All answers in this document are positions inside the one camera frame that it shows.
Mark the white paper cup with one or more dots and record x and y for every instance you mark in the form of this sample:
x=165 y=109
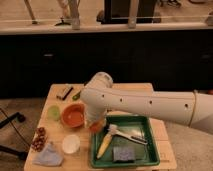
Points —
x=71 y=144

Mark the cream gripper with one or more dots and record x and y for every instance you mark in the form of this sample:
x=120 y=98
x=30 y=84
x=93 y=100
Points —
x=94 y=115

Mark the blue sponge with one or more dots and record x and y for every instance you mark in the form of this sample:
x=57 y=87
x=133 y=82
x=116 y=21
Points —
x=123 y=154

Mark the wooden table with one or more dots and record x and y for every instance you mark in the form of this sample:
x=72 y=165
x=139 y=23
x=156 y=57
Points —
x=80 y=161

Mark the green cucumber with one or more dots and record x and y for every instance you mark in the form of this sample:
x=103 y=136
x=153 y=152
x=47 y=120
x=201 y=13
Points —
x=76 y=96

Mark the green plastic tray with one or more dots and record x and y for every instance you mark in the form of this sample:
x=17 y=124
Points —
x=143 y=155

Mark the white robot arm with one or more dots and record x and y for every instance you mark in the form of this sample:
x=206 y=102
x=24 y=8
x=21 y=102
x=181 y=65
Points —
x=191 y=109

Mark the bunch of red grapes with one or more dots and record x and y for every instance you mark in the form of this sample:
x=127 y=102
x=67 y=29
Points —
x=39 y=141

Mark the light blue cloth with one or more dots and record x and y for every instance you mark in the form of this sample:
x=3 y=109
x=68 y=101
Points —
x=48 y=157

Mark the white dish brush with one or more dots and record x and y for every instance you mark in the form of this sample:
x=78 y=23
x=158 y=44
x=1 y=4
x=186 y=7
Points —
x=113 y=129

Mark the orange bowl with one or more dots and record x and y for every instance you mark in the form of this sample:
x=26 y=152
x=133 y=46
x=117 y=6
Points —
x=73 y=115

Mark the orange apple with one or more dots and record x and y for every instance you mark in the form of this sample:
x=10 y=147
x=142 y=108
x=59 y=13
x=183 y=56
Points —
x=96 y=127

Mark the light green cup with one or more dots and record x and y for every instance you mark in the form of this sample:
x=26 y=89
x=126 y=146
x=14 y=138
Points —
x=53 y=112

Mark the black office chair base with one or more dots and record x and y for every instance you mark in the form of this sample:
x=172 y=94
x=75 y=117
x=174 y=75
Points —
x=10 y=148

